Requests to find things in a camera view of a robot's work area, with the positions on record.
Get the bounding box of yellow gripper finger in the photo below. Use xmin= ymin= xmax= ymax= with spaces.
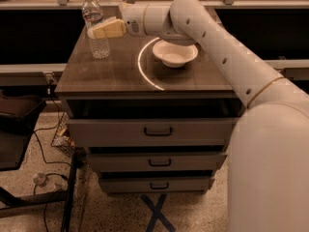
xmin=97 ymin=16 xmax=117 ymax=25
xmin=87 ymin=19 xmax=126 ymax=40

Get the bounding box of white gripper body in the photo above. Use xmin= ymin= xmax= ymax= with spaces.
xmin=122 ymin=4 xmax=146 ymax=37

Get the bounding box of clear plastic water bottle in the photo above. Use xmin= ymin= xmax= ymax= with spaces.
xmin=80 ymin=0 xmax=111 ymax=61

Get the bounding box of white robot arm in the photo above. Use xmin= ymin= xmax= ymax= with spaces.
xmin=88 ymin=0 xmax=309 ymax=232

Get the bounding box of bottle on floor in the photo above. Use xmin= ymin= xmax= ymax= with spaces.
xmin=33 ymin=173 xmax=62 ymax=193

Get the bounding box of white bowl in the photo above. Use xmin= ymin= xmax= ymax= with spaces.
xmin=153 ymin=40 xmax=198 ymax=68

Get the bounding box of top grey drawer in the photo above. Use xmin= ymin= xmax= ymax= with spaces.
xmin=68 ymin=118 xmax=237 ymax=147

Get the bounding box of grey drawer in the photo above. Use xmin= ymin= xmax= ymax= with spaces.
xmin=87 ymin=152 xmax=227 ymax=172
xmin=99 ymin=176 xmax=214 ymax=194
xmin=68 ymin=118 xmax=237 ymax=147

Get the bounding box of grey drawer cabinet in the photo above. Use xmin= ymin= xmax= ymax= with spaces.
xmin=56 ymin=35 xmax=243 ymax=183

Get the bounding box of dark chair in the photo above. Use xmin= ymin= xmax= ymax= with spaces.
xmin=0 ymin=90 xmax=46 ymax=171

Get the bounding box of middle grey drawer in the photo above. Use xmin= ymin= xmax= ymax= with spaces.
xmin=87 ymin=152 xmax=227 ymax=172

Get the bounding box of bottom grey drawer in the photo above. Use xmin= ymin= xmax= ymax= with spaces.
xmin=99 ymin=176 xmax=214 ymax=194

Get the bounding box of black cable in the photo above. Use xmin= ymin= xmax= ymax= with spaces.
xmin=32 ymin=95 xmax=71 ymax=232

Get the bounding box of wire basket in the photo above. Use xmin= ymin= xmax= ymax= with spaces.
xmin=51 ymin=113 xmax=75 ymax=157

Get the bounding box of black metal frame leg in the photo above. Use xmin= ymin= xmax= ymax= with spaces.
xmin=0 ymin=155 xmax=79 ymax=232

